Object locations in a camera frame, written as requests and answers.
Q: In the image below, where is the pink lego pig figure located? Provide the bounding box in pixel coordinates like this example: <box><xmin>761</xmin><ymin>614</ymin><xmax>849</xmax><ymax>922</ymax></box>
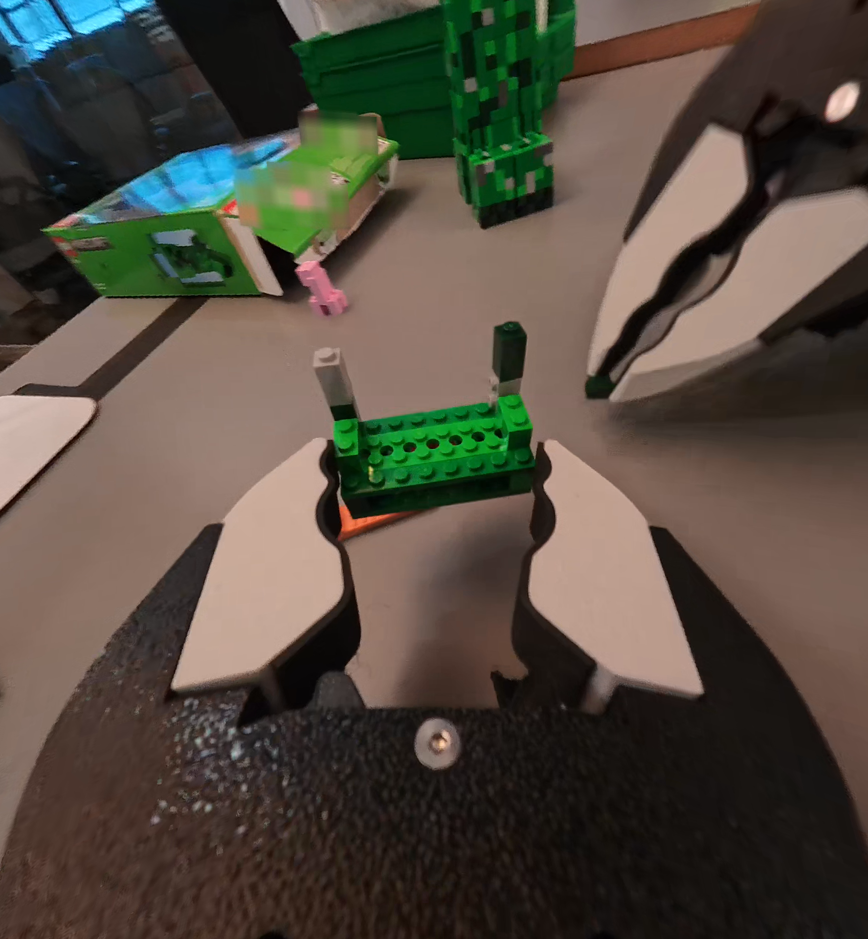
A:
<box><xmin>294</xmin><ymin>260</ymin><xmax>348</xmax><ymax>320</ymax></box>

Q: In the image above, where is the dark green box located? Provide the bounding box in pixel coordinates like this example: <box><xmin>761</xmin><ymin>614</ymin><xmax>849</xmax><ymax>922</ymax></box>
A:
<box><xmin>290</xmin><ymin>0</ymin><xmax>578</xmax><ymax>158</ymax></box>

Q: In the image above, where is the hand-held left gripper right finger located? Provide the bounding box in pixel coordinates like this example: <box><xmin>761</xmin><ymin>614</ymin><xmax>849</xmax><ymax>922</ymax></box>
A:
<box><xmin>511</xmin><ymin>440</ymin><xmax>705</xmax><ymax>714</ymax></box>

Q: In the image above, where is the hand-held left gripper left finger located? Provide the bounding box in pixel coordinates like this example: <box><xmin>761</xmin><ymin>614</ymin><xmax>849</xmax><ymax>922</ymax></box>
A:
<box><xmin>170</xmin><ymin>439</ymin><xmax>363</xmax><ymax>709</ymax></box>

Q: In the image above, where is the orange brick separator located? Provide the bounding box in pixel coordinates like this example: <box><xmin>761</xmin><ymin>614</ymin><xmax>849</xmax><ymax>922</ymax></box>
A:
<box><xmin>337</xmin><ymin>506</ymin><xmax>414</xmax><ymax>541</ymax></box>

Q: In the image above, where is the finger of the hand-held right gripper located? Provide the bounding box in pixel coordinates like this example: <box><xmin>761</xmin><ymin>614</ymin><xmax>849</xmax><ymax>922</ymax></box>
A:
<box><xmin>612</xmin><ymin>185</ymin><xmax>868</xmax><ymax>403</ymax></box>
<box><xmin>586</xmin><ymin>121</ymin><xmax>755</xmax><ymax>379</ymax></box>

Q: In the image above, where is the green lego set box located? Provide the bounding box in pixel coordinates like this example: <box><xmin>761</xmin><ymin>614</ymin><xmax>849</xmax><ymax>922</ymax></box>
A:
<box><xmin>41</xmin><ymin>110</ymin><xmax>401</xmax><ymax>298</ymax></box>

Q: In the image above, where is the green lego creeper figure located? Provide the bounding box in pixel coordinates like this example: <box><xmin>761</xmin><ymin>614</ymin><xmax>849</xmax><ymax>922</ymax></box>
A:
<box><xmin>441</xmin><ymin>0</ymin><xmax>578</xmax><ymax>230</ymax></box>

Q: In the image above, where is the green lego assembly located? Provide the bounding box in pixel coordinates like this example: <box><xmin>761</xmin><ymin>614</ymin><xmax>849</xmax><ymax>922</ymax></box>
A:
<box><xmin>312</xmin><ymin>321</ymin><xmax>537</xmax><ymax>522</ymax></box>

